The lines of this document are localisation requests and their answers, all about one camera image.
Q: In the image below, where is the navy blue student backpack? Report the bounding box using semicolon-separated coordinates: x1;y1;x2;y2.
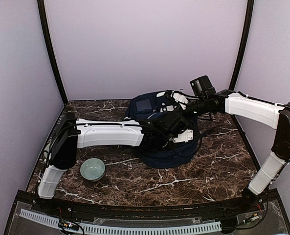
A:
125;92;199;168

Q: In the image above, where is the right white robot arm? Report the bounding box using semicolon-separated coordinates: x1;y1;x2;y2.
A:
161;89;290;212

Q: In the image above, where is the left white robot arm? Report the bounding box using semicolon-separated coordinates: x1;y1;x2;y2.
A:
37;113;201;213

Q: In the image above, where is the near celadon green bowl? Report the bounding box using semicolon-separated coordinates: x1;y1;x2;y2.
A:
80;158;106;182

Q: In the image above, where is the small green circuit board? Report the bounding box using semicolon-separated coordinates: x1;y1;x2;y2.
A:
58;219;80;231

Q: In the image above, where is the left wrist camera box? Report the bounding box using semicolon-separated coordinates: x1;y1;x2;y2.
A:
158;111;188;135

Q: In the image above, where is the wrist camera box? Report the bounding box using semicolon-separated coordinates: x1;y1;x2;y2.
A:
158;111;188;135
190;75;216;97

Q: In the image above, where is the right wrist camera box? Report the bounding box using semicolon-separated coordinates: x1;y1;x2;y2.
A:
190;75;216;97

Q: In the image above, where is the right black frame post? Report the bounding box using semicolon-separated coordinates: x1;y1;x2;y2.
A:
228;0;255;90

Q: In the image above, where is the black frame post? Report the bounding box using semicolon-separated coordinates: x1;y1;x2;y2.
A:
228;0;255;90
37;0;68;105

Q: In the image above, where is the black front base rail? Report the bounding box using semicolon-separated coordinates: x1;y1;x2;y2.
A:
12;189;282;221

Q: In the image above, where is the white slotted cable duct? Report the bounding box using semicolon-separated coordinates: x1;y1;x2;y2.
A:
19;209;222;235

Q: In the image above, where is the left black frame post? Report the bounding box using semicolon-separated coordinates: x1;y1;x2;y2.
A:
37;0;68;105

